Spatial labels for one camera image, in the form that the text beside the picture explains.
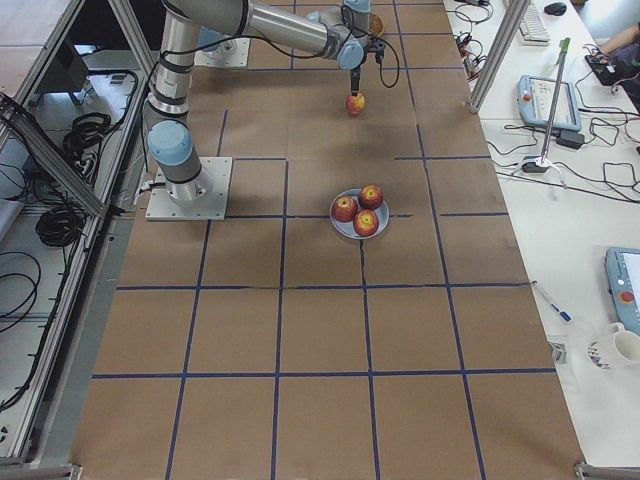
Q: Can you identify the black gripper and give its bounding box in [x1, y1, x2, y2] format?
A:
[350, 37, 386, 96]

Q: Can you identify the yellow red striped apple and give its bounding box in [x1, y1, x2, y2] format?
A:
[345, 92, 366, 117]

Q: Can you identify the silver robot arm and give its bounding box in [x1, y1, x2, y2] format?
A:
[144, 1, 385, 202]

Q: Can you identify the brown wicker basket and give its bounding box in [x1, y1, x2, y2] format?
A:
[368, 13, 384, 37]

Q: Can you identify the red apple on plate back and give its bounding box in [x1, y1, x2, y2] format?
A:
[358, 184, 384, 210]

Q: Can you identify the red apple on plate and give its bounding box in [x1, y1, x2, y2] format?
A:
[358, 184, 384, 210]
[352, 209, 379, 237]
[331, 195, 359, 223]

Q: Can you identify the red apple on plate left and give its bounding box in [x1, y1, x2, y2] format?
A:
[331, 195, 359, 223]

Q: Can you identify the red apple on plate front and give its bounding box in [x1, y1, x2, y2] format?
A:
[352, 209, 379, 237]

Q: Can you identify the blue teach pendant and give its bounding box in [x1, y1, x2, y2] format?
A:
[517, 75, 582, 132]
[605, 247, 640, 334]

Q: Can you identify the white keyboard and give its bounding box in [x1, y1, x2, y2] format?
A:
[519, 1, 551, 47]

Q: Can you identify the long grabber stick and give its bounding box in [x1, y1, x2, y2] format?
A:
[533, 37, 571, 173]

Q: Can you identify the black computer mouse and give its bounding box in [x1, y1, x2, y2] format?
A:
[543, 1, 567, 17]

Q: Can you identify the blue white pen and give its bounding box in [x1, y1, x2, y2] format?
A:
[531, 280, 572, 323]

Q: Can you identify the white mug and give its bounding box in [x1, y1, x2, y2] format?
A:
[587, 322, 639, 370]

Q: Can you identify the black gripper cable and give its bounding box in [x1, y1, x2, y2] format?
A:
[344, 4, 401, 89]

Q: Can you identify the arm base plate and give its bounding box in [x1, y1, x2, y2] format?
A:
[194, 39, 250, 69]
[145, 157, 233, 221]

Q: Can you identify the aluminium frame post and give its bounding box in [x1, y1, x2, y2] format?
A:
[467, 0, 530, 114]

